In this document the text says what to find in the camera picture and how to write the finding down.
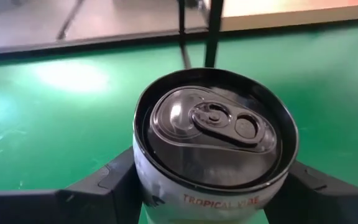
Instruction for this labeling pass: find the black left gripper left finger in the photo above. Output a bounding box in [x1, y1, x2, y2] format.
[0, 147, 143, 224]

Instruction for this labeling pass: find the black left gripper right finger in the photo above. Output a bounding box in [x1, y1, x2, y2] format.
[263, 161, 358, 224]

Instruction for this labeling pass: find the white Celsius can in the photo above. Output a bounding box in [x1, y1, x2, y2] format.
[132, 67, 300, 224]

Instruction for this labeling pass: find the black aluminium table frame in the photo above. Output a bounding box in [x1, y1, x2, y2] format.
[0, 18, 358, 63]

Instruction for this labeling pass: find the wooden shelf with black frame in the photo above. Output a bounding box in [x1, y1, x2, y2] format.
[177, 0, 358, 70]

